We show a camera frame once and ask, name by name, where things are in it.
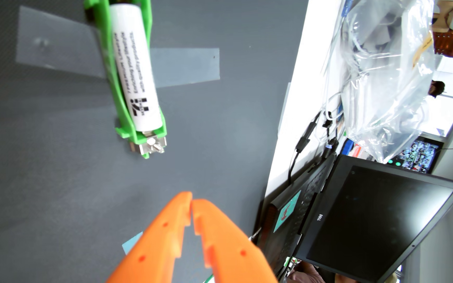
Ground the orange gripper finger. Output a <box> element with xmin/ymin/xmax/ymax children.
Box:
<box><xmin>106</xmin><ymin>191</ymin><xmax>193</xmax><ymax>283</ymax></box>
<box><xmin>192</xmin><ymin>199</ymin><xmax>278</xmax><ymax>283</ymax></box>

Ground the white cylindrical battery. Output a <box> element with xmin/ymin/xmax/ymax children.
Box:
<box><xmin>109</xmin><ymin>3</ymin><xmax>163</xmax><ymax>133</ymax></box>

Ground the green battery holder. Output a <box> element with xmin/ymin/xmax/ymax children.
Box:
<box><xmin>84</xmin><ymin>0</ymin><xmax>168</xmax><ymax>160</ymax></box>

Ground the blue tape piece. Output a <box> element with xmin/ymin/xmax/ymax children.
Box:
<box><xmin>122</xmin><ymin>231</ymin><xmax>144</xmax><ymax>255</ymax></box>

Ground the person in pink shirt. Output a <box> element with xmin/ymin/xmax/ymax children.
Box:
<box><xmin>285</xmin><ymin>261</ymin><xmax>349</xmax><ymax>283</ymax></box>

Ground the dark grey table mat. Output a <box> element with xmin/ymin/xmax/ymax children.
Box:
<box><xmin>0</xmin><ymin>0</ymin><xmax>310</xmax><ymax>283</ymax></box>

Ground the black Dell laptop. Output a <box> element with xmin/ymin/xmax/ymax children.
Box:
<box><xmin>256</xmin><ymin>154</ymin><xmax>453</xmax><ymax>283</ymax></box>

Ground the translucent grey tape strip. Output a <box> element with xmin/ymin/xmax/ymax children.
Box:
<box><xmin>15</xmin><ymin>6</ymin><xmax>221</xmax><ymax>89</ymax></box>

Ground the small background monitor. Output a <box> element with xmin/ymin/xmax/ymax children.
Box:
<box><xmin>388</xmin><ymin>135</ymin><xmax>443</xmax><ymax>173</ymax></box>

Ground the clear plastic bag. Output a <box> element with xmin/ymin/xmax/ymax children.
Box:
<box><xmin>338</xmin><ymin>0</ymin><xmax>435</xmax><ymax>164</ymax></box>

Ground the distant dark-haired person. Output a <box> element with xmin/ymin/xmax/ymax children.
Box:
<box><xmin>427</xmin><ymin>80</ymin><xmax>446</xmax><ymax>99</ymax></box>

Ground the black cable with adapter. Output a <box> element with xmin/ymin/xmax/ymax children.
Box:
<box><xmin>287</xmin><ymin>112</ymin><xmax>321</xmax><ymax>185</ymax></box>

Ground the short black plug cable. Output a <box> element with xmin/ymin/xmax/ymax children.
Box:
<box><xmin>323</xmin><ymin>110</ymin><xmax>339</xmax><ymax>158</ymax></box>

